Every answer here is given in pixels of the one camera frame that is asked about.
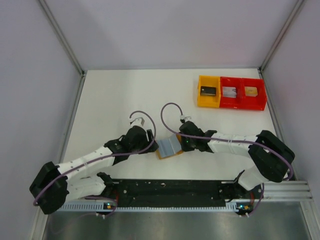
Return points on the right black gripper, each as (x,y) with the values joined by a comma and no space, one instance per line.
(185,147)

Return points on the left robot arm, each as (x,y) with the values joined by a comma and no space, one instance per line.
(57,184)

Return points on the silver card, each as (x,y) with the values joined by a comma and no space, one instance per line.
(229,91)

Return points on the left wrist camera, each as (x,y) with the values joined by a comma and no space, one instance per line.
(139,121)

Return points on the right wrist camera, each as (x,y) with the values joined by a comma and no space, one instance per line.
(184,118)

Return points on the red plastic bin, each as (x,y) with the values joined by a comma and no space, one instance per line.
(231,103)
(251,102)

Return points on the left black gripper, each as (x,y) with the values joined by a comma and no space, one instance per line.
(150,136)

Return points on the yellow leather card holder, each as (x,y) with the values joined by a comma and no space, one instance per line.
(169,147)

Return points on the aluminium frame rail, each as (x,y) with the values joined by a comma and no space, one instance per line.
(285,191)

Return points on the yellow plastic bin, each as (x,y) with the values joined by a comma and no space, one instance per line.
(204,101)

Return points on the grey slotted cable duct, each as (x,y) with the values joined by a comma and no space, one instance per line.
(96,206)

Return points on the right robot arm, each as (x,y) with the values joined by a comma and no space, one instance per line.
(271,157)

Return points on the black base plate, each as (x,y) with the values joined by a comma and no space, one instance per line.
(173,193)

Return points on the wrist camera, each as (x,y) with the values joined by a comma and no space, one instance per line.
(184,118)
(139,121)

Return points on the right red plastic bin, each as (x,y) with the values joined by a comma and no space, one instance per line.
(251,102)

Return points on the gold card in bin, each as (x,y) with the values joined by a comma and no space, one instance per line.
(251,91)

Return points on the middle red plastic bin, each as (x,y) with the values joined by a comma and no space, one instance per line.
(231,103)

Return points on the black card in bin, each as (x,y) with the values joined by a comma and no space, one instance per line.
(208,91)

